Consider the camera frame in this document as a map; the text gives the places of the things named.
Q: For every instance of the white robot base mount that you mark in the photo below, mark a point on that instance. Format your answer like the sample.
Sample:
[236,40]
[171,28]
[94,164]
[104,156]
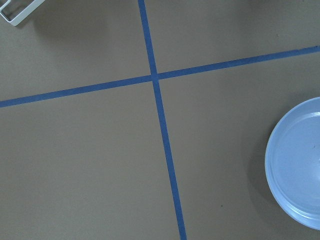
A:
[15,11]

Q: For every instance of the blue round plate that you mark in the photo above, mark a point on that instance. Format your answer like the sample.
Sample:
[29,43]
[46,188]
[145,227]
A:
[292,163]

